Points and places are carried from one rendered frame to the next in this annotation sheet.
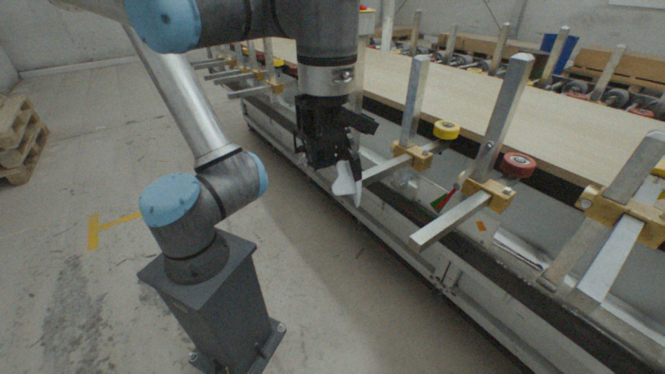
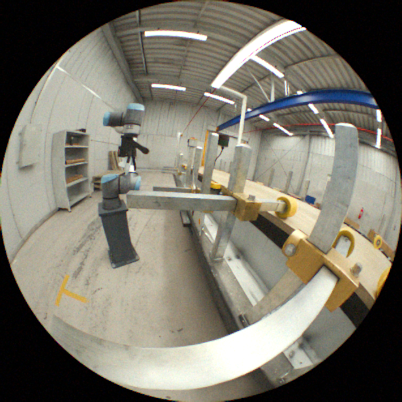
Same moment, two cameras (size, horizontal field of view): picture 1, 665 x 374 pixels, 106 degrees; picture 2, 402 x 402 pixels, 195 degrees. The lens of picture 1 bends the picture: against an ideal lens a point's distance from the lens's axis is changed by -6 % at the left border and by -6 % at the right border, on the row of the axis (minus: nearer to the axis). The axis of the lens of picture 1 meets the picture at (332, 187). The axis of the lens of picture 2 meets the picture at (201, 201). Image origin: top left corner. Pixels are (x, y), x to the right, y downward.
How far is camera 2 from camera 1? 59 cm
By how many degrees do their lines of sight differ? 23
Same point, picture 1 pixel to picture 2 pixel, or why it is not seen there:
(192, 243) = (107, 193)
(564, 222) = (251, 236)
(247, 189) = (130, 185)
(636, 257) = (275, 258)
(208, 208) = (115, 184)
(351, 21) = (133, 113)
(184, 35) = (106, 121)
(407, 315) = (189, 280)
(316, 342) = (145, 269)
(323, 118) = (126, 141)
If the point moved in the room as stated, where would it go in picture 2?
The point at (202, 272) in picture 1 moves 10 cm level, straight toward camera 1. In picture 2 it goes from (106, 206) to (102, 211)
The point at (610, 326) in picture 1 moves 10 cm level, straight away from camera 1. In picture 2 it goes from (230, 288) to (256, 284)
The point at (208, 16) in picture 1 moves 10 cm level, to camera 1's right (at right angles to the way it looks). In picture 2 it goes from (111, 117) to (120, 113)
